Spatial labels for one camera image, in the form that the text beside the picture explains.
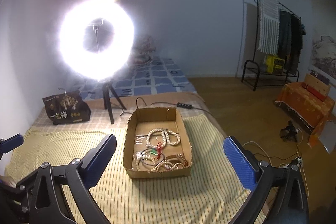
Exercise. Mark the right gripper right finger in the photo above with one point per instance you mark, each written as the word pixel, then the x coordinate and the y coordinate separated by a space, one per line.
pixel 290 203

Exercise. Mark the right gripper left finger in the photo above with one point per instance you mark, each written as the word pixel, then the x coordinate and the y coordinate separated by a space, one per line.
pixel 40 198

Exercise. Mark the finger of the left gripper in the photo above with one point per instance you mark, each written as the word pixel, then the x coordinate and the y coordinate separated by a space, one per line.
pixel 7 145

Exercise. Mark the black device on floor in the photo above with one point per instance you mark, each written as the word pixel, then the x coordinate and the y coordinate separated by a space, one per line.
pixel 289 133

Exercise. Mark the black printed gift bag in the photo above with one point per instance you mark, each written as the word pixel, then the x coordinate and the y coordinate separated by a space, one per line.
pixel 67 108

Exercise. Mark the orange covered furniture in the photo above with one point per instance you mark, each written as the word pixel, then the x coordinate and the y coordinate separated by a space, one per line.
pixel 313 111

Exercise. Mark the cardboard tray box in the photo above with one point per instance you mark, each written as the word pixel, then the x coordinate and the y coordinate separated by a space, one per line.
pixel 156 144

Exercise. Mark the black tripod stand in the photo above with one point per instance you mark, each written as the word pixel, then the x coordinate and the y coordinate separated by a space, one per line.
pixel 106 89

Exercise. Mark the black clothes rack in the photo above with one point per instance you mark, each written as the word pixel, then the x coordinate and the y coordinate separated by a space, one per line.
pixel 254 69

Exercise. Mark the yellow crate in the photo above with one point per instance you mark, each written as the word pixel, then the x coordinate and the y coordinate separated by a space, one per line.
pixel 274 64

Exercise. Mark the blue checkered bed sheet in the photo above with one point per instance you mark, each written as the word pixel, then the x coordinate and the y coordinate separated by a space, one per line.
pixel 162 75

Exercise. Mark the white fringed hanging cloth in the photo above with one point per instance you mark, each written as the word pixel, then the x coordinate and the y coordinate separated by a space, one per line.
pixel 269 26

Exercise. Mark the dark hanging clothes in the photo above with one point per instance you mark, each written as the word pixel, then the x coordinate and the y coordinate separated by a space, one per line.
pixel 290 40

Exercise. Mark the floral pillow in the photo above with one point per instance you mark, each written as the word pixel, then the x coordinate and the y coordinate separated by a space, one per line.
pixel 142 50

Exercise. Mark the ring light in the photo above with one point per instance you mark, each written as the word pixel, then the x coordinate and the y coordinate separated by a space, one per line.
pixel 96 38

